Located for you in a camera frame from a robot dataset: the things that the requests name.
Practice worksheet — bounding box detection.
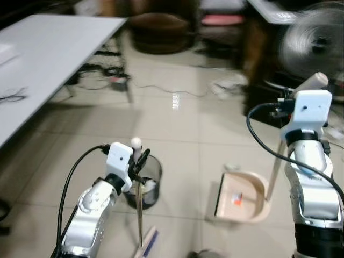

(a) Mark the broom with thin handle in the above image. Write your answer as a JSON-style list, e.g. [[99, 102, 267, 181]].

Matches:
[[131, 137, 160, 258]]

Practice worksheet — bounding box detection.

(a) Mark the beige long-handled dustpan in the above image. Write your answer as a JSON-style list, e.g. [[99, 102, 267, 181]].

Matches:
[[206, 71, 330, 224]]

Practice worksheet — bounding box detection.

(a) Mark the black mesh trash bin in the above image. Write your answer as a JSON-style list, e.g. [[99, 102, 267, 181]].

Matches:
[[124, 154, 163, 211]]

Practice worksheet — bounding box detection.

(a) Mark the power strip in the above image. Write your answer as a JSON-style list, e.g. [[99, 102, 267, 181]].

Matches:
[[109, 75, 130, 90]]

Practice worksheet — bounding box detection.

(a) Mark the white crumpled cloth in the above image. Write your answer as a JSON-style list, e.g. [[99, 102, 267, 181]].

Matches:
[[212, 74, 249, 101]]

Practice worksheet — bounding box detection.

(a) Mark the brown round stool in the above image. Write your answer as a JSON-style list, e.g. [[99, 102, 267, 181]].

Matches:
[[128, 12, 192, 55]]

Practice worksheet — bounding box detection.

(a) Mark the white table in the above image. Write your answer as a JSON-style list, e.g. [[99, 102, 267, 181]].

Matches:
[[0, 13, 127, 149]]

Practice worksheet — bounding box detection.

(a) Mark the pink cushioned seat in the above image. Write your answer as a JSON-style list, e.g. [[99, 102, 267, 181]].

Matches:
[[201, 14, 246, 27]]

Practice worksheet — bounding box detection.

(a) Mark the grey standing fan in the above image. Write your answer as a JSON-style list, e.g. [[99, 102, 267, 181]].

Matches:
[[278, 4, 344, 82]]

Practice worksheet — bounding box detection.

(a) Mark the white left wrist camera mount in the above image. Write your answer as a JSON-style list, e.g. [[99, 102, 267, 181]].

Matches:
[[105, 142, 134, 181]]

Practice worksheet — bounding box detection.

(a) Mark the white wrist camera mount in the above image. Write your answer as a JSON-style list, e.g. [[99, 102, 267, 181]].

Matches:
[[280, 89, 333, 144], [105, 142, 134, 181]]

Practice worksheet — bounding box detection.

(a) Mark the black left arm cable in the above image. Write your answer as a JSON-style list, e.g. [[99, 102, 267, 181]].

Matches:
[[56, 144, 111, 253]]

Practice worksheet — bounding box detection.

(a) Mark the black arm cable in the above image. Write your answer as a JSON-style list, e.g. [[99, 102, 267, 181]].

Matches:
[[56, 144, 111, 253], [246, 101, 344, 200]]

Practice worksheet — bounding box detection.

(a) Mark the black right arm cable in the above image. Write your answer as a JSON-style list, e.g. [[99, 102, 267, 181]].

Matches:
[[246, 101, 344, 200]]

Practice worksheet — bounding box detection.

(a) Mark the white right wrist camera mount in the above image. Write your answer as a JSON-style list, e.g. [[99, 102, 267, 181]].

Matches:
[[280, 89, 333, 144]]

